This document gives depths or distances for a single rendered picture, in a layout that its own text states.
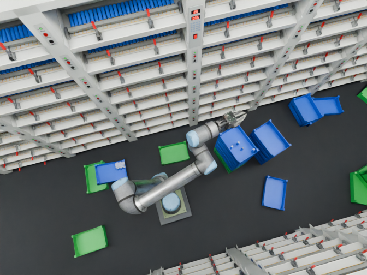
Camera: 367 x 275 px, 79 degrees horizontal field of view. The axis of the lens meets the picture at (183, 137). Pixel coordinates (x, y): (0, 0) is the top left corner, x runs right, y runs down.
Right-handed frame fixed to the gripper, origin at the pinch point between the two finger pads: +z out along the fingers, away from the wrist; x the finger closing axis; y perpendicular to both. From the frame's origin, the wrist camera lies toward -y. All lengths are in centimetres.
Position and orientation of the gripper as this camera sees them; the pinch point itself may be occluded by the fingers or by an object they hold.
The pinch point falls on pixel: (243, 114)
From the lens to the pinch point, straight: 137.5
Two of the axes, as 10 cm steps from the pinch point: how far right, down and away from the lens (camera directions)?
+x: -4.7, -8.3, 3.0
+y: 0.4, -3.5, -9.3
